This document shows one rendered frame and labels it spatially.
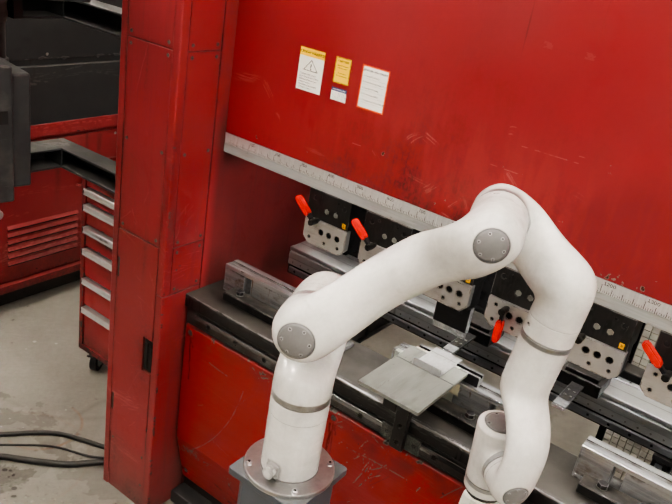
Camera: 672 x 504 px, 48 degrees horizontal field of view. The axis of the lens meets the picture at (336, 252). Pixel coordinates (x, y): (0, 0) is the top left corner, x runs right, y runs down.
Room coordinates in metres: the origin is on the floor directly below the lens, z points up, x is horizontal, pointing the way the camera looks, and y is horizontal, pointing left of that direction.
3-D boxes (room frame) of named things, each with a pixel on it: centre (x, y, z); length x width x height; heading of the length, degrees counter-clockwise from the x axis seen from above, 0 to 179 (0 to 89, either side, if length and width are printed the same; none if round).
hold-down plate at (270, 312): (2.09, 0.20, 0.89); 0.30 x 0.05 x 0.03; 57
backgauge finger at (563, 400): (1.77, -0.70, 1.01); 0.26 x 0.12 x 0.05; 147
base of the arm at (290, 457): (1.25, 0.02, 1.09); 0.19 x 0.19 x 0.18
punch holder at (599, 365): (1.60, -0.65, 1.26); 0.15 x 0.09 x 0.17; 57
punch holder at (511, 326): (1.71, -0.48, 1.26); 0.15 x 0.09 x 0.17; 57
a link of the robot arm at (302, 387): (1.29, 0.01, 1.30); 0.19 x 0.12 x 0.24; 167
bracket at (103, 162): (2.29, 0.90, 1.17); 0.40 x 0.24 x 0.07; 57
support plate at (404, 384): (1.69, -0.26, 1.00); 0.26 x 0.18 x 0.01; 147
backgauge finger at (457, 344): (1.95, -0.42, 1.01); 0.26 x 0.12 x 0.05; 147
